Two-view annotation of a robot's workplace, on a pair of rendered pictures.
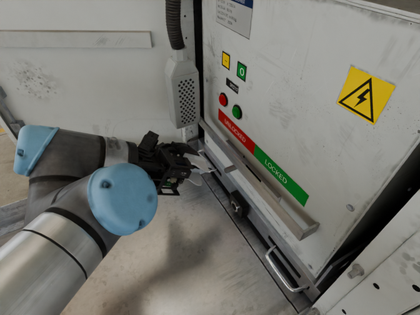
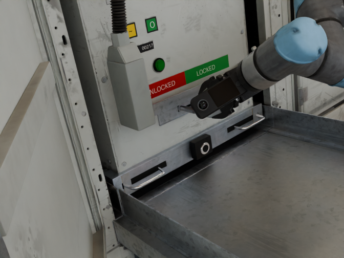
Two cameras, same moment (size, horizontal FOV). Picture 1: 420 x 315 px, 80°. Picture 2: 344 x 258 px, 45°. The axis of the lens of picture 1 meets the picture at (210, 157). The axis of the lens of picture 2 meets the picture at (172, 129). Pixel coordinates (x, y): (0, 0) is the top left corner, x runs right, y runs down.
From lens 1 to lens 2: 109 cm
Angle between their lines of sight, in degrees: 80
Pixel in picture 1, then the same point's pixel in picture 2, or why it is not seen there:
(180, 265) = (277, 175)
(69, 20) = (15, 81)
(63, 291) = not seen: outside the picture
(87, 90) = (56, 222)
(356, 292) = not seen: hidden behind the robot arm
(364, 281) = not seen: hidden behind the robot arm
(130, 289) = (321, 192)
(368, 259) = (267, 28)
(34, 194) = (332, 42)
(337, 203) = (237, 38)
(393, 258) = (272, 14)
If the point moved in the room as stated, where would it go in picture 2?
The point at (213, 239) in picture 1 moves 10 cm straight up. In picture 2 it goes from (238, 167) to (235, 132)
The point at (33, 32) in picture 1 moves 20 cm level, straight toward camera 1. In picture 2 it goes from (23, 121) to (158, 67)
